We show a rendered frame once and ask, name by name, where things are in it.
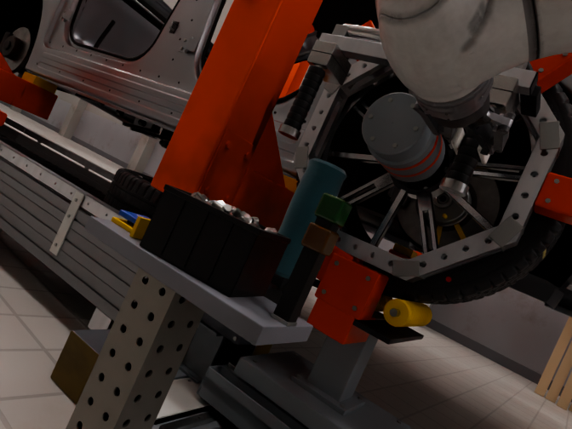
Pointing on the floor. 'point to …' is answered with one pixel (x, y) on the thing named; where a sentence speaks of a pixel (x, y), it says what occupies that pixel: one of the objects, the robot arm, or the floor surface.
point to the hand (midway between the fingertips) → (471, 145)
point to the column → (138, 358)
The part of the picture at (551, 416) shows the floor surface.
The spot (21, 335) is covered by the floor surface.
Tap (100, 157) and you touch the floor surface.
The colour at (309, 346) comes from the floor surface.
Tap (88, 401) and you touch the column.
